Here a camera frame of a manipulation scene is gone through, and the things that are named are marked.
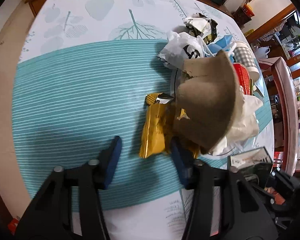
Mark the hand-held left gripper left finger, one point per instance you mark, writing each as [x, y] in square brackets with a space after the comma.
[113, 157]

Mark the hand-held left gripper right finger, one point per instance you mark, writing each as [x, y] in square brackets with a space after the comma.
[178, 155]

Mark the yellow snack wrapper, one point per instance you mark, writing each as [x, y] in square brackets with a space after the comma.
[152, 130]

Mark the clear plastic packaging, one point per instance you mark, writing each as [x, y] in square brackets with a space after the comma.
[250, 158]

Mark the brown pulp carton piece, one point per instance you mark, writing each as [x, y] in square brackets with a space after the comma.
[207, 105]

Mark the white plastic bag black print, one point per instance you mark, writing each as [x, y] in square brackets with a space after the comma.
[180, 47]

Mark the blue face mask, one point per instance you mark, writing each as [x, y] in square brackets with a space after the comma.
[221, 43]

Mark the white and green wrapper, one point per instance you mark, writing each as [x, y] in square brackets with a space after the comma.
[197, 23]

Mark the thin white plastic bag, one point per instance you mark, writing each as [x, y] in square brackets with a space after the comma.
[245, 120]

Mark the leaf print tablecloth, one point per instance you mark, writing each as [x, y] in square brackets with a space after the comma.
[77, 92]

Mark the reddish wooden chair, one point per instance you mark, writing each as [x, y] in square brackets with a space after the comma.
[287, 105]

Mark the checkered paper cup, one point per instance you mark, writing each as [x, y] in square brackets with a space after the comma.
[243, 53]

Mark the red box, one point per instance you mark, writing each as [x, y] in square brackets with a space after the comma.
[245, 12]

